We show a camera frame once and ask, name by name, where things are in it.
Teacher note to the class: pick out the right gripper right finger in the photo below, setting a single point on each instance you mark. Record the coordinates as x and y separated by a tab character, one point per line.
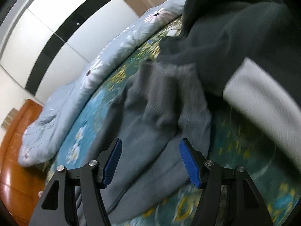
229	196

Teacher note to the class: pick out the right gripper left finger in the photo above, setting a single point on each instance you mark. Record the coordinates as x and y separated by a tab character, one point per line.
73	189

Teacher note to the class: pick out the grey knit sweater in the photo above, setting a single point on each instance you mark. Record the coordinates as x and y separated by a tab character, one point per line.
159	106

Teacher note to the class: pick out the teal floral bed blanket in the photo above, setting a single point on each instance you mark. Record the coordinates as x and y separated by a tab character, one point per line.
235	142

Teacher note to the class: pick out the grey-blue floral duvet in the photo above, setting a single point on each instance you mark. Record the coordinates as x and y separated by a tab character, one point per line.
43	138

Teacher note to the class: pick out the black fleece garment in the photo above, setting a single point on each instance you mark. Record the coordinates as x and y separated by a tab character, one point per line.
217	35

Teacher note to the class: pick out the white black-striped wardrobe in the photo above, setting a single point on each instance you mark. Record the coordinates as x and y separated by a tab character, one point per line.
52	41

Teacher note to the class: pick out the wooden bed frame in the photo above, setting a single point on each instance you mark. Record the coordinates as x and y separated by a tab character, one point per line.
19	185

